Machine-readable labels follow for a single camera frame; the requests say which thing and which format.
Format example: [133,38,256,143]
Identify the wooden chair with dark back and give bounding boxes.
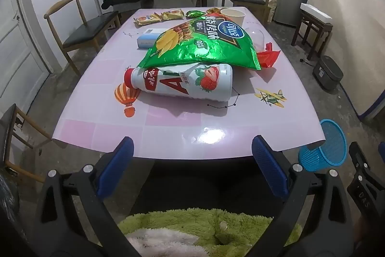
[0,103,51,182]

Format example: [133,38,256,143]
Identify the blue mesh wastebasket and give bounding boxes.
[298,119,348,172]

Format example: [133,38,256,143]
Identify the white strawberry drink bottle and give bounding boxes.
[124,63,233,102]

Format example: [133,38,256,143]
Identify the dark wooden stool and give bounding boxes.
[291,8,334,60]

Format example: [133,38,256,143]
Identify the brown cardboard box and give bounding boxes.
[254,4,271,23]

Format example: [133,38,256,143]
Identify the red plastic wrapper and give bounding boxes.
[256,42,281,68]

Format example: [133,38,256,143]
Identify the grey lidded container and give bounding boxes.
[312,55,344,91]

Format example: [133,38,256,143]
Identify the white mattress with blue trim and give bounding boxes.
[307,0,385,120]

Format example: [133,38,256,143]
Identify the white foam box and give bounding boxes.
[300,2,333,23]

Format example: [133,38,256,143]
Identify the clear plastic bag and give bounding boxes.
[242,26,267,51]

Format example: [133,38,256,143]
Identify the blue and white tissue box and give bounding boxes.
[137,28,166,50]

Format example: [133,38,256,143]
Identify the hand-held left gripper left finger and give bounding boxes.
[33,136,142,257]

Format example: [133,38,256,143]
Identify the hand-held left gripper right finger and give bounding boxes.
[247,135,354,257]

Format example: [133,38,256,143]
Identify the white paper cup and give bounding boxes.
[220,8,246,29]

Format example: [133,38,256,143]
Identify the white panel door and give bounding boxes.
[0,0,58,113]

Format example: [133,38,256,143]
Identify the green chip bag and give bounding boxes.
[137,14,262,71]

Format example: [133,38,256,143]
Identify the yellow snack packet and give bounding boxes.
[162,9,185,20]
[134,13,163,26]

